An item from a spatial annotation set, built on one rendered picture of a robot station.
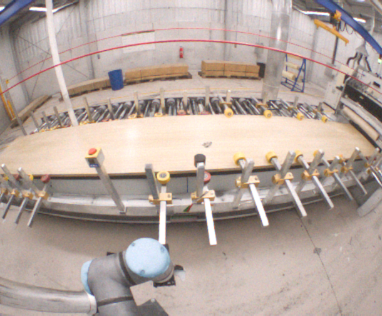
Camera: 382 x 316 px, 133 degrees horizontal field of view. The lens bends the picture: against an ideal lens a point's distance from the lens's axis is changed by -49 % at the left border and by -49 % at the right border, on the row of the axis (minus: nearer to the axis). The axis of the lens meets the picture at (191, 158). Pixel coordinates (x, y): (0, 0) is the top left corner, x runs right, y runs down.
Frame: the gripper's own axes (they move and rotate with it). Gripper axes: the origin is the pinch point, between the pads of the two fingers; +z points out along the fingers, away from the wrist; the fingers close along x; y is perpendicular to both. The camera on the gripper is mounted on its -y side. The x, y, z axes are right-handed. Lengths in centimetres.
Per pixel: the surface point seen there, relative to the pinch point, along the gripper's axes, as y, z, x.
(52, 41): -150, -95, -98
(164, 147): -86, 4, 5
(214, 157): -68, 4, 39
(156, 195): -43.2, 4.1, -2.1
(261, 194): -49, 32, 76
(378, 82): -93, -84, 311
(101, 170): -46, -18, -27
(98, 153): -47, -28, -25
